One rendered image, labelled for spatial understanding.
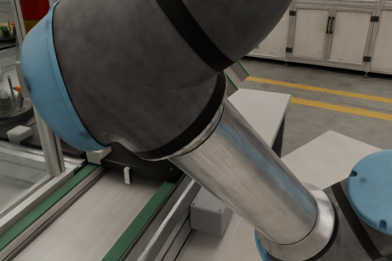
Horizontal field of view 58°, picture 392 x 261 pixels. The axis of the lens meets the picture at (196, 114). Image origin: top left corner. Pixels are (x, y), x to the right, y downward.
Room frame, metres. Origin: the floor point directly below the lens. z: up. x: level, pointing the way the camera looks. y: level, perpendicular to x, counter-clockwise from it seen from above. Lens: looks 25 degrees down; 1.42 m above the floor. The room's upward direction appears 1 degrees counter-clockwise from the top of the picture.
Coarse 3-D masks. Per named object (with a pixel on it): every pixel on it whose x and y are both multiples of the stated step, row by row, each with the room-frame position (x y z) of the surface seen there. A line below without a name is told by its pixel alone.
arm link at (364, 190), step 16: (368, 160) 0.41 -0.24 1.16; (384, 160) 0.41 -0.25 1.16; (352, 176) 0.41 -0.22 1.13; (368, 176) 0.40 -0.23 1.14; (384, 176) 0.39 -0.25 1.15; (336, 192) 0.41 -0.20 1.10; (352, 192) 0.39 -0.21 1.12; (368, 192) 0.38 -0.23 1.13; (384, 192) 0.37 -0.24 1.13; (352, 208) 0.38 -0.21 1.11; (368, 208) 0.36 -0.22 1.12; (384, 208) 0.36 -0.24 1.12; (352, 224) 0.37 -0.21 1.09; (368, 224) 0.35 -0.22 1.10; (384, 224) 0.35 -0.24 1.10; (368, 240) 0.35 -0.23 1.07; (384, 240) 0.35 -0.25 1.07
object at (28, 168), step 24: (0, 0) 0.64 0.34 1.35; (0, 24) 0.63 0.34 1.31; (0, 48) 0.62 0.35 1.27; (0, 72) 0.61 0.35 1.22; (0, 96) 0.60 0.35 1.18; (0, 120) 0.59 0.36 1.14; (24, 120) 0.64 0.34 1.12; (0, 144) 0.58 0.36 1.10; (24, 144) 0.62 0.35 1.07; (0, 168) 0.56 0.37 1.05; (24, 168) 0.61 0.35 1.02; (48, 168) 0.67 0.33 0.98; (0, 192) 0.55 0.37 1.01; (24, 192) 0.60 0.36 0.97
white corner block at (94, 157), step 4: (108, 148) 0.75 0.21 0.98; (88, 152) 0.74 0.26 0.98; (92, 152) 0.73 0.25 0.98; (96, 152) 0.73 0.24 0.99; (100, 152) 0.73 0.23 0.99; (104, 152) 0.74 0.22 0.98; (108, 152) 0.75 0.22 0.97; (88, 156) 0.74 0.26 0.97; (92, 156) 0.73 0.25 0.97; (96, 156) 0.73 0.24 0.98; (100, 156) 0.73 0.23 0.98; (104, 156) 0.74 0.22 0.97; (88, 160) 0.74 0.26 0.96; (92, 160) 0.73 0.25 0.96; (96, 160) 0.73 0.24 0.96; (100, 164) 0.73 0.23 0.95
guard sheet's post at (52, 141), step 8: (16, 0) 0.67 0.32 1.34; (24, 32) 0.67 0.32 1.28; (48, 128) 0.67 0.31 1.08; (48, 136) 0.67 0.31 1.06; (56, 136) 0.69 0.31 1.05; (48, 144) 0.67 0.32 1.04; (56, 144) 0.68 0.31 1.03; (48, 152) 0.67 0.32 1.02; (56, 152) 0.68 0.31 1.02; (56, 160) 0.67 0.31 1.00; (56, 168) 0.67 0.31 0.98; (64, 168) 0.69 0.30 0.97; (56, 176) 0.67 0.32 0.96
